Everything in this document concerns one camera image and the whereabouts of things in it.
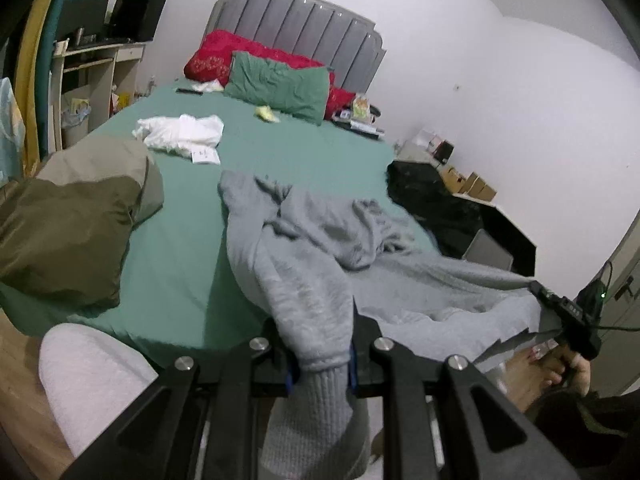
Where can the yellow curtain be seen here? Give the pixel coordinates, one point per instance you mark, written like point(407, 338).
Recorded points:
point(30, 60)

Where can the snack bag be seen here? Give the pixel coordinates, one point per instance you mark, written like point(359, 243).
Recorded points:
point(361, 106)

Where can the black clothes pile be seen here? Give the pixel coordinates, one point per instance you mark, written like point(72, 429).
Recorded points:
point(430, 200)

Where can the black speaker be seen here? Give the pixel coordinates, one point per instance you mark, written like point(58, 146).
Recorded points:
point(444, 152)

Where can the olive jacket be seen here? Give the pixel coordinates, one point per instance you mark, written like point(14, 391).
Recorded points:
point(65, 230)

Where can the crumpled white paper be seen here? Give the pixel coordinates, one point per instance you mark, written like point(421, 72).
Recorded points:
point(210, 86)

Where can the white paper tag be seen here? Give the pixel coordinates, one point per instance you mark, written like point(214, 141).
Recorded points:
point(206, 156)

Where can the brown cardboard box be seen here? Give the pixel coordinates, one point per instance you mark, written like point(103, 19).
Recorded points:
point(486, 191)
point(472, 185)
point(454, 179)

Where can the white nightstand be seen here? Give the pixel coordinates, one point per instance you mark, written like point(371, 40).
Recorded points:
point(415, 152)

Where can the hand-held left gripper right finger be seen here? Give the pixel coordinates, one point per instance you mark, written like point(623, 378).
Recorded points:
point(362, 375)

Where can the person's right forearm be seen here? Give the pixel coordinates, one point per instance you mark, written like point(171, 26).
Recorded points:
point(590, 435)

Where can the white box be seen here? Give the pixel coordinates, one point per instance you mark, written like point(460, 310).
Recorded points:
point(427, 139)

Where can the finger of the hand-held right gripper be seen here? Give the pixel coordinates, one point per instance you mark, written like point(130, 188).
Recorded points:
point(545, 296)

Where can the person's right hand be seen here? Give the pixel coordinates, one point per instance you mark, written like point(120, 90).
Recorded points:
point(580, 375)

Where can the black computer tower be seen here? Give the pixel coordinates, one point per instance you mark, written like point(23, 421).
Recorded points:
point(137, 15)

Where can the light blue printed cloth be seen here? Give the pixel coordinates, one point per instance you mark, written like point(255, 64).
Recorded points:
point(10, 130)

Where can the small yellow cloth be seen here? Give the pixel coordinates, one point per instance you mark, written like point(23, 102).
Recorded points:
point(266, 114)

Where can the stack of books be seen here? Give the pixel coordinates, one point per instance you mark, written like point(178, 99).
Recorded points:
point(360, 125)

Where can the bed with green sheet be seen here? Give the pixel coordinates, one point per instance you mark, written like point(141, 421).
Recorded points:
point(175, 240)

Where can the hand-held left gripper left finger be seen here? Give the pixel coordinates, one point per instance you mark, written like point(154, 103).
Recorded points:
point(289, 382)

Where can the grey hoodie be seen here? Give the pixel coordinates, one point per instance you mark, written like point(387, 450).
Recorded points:
point(300, 270)

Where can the white garment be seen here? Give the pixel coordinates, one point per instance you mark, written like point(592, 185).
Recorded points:
point(180, 132)

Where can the black side table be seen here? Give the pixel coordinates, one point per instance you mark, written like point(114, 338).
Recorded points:
point(510, 237)

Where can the grey door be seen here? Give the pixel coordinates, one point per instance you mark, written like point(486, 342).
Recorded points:
point(620, 350)

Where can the white fluffy cushion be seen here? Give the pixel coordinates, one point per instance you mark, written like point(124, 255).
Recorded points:
point(90, 380)

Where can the beige computer desk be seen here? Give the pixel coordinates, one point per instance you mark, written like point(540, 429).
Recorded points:
point(125, 67)

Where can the black monitor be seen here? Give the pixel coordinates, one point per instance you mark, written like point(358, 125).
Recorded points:
point(82, 17)

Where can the teal curtain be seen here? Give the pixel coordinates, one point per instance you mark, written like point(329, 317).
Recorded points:
point(57, 15)

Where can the green pillow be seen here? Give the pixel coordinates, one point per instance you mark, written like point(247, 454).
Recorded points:
point(275, 82)

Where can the black phone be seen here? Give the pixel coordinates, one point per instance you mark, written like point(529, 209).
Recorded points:
point(189, 91)

